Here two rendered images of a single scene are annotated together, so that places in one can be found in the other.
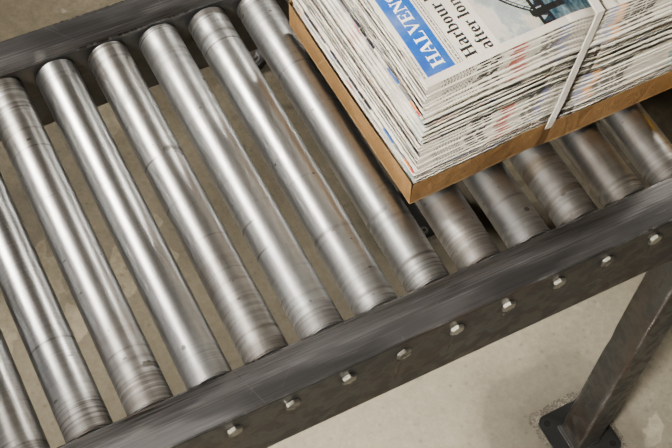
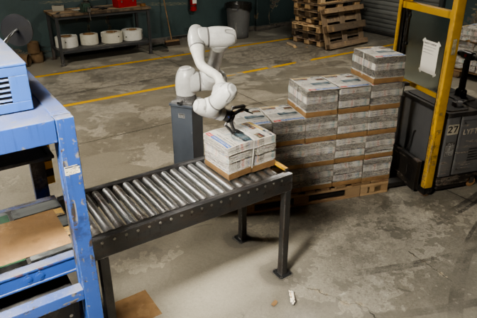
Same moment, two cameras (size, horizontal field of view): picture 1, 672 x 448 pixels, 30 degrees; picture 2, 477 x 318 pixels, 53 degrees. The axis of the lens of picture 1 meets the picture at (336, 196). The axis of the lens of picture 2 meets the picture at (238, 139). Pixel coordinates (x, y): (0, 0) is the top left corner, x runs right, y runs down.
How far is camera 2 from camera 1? 1.88 m
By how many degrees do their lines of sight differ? 33
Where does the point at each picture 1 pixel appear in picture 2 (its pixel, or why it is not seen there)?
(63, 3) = not seen: hidden behind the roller
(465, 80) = (233, 149)
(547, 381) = (273, 264)
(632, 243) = (269, 183)
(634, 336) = (282, 226)
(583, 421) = (280, 262)
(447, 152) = (233, 168)
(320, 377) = (216, 199)
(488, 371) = (259, 264)
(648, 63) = (267, 157)
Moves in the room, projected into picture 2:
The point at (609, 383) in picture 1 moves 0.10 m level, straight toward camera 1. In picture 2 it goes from (282, 245) to (276, 253)
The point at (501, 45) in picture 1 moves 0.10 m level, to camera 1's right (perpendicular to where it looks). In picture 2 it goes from (238, 144) to (255, 144)
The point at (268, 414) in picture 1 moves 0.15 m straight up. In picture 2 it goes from (207, 206) to (206, 184)
